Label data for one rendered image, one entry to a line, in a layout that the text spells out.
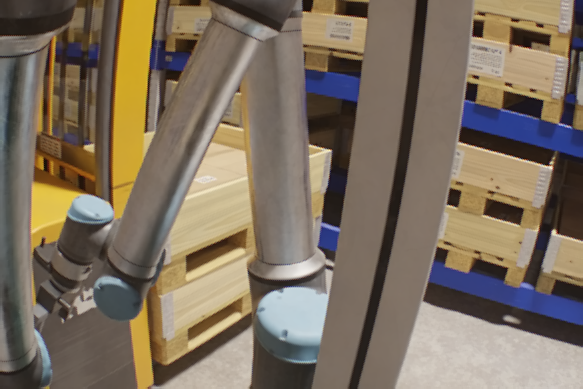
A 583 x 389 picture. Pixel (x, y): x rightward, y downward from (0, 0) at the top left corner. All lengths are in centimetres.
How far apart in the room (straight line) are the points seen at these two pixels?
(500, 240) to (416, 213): 239
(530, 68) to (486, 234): 90
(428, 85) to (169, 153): 50
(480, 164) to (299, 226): 180
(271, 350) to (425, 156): 57
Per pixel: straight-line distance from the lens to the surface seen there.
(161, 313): 183
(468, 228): 270
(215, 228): 191
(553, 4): 256
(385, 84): 28
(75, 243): 98
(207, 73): 70
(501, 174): 258
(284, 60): 82
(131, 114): 153
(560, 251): 268
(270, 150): 84
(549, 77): 253
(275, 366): 82
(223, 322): 223
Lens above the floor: 143
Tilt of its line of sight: 15 degrees down
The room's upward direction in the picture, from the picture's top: 7 degrees clockwise
